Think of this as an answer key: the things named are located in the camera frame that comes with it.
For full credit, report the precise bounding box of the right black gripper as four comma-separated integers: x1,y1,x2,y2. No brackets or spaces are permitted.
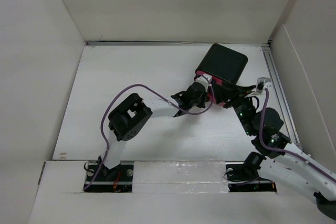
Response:
211,80,256,135

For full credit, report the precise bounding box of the pink drawer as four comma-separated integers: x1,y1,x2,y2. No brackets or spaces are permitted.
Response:
195,70,224,85
207,91,225,106

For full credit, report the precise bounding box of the black drawer organizer box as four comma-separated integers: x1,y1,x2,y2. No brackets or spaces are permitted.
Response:
195,44,248,84

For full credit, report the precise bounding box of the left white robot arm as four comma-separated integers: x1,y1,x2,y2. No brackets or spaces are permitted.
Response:
97,82,214,180

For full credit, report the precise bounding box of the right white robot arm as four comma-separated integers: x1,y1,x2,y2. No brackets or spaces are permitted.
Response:
214,78,335,219

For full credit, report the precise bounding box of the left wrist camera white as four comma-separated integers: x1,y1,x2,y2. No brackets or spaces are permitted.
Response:
195,74,212,90

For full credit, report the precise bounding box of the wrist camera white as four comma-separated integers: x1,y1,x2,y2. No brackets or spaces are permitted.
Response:
195,74,212,90
255,77,272,94

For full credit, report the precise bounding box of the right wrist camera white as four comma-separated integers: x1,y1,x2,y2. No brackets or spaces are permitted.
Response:
255,77,272,94

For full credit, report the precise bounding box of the aluminium rail back edge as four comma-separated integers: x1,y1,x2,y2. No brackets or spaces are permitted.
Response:
86,41,269,47

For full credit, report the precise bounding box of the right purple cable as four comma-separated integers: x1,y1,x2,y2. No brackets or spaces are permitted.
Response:
258,89,336,180

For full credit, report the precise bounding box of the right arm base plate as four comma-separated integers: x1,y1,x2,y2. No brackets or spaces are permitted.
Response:
223,162,277,193

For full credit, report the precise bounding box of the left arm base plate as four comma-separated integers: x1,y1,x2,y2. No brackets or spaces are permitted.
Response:
83,161,134,193

